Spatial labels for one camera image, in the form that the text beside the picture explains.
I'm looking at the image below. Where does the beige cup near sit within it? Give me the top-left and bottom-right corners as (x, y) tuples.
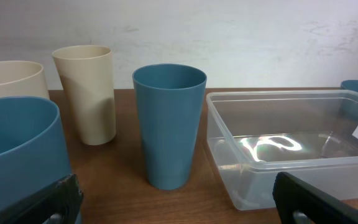
(0, 60), (50, 99)

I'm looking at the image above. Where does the blue cup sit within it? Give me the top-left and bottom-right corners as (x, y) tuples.
(132, 63), (207, 190)
(0, 96), (73, 212)

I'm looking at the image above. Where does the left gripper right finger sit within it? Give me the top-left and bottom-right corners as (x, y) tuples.
(272, 172), (358, 224)

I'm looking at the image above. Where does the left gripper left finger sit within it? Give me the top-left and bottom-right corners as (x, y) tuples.
(0, 174), (84, 224)

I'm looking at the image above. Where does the beige cup far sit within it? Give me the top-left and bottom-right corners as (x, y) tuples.
(52, 45), (116, 146)

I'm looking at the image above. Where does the beige cup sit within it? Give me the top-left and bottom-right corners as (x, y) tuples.
(52, 45), (116, 146)
(0, 60), (50, 99)

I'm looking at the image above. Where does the clear plastic container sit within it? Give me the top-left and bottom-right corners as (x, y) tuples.
(206, 90), (358, 210)

